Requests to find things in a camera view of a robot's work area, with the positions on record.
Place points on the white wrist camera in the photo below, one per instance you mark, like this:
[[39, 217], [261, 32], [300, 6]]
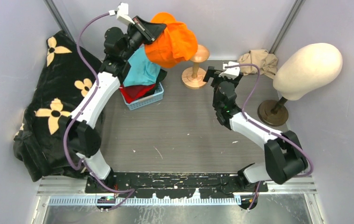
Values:
[[122, 14], [231, 70]]

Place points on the dark green bucket hat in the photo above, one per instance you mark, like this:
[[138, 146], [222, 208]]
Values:
[[161, 76]]

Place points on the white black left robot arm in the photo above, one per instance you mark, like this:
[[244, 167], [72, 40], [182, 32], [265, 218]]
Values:
[[81, 141]]

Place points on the dark red bucket hat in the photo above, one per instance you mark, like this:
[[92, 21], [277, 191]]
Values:
[[135, 92]]

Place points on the light blue plastic basket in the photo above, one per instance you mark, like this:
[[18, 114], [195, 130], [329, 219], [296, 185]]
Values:
[[156, 97]]

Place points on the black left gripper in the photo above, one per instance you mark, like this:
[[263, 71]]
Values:
[[150, 31]]

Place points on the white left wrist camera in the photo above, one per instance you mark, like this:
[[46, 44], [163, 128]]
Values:
[[122, 14]]

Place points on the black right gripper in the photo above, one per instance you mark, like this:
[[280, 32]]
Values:
[[211, 73]]

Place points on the cyan bucket hat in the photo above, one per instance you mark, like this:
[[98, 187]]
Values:
[[142, 70]]

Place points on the wooden hat stand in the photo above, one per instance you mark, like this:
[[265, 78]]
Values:
[[193, 77]]

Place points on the beige mannequin head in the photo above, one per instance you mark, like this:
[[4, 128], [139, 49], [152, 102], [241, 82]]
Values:
[[311, 67]]

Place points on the orange bucket hat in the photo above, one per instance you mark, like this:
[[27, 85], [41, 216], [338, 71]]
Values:
[[176, 44]]

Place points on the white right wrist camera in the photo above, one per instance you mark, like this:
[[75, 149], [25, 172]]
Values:
[[231, 70]]

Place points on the beige crumpled cloth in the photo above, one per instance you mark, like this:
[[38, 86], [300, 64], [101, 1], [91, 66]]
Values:
[[265, 61]]

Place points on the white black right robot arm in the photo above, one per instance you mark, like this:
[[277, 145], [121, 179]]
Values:
[[284, 157]]

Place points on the black floral blanket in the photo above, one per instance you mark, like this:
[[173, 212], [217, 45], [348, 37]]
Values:
[[64, 81]]

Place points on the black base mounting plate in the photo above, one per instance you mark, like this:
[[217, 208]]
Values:
[[181, 185]]

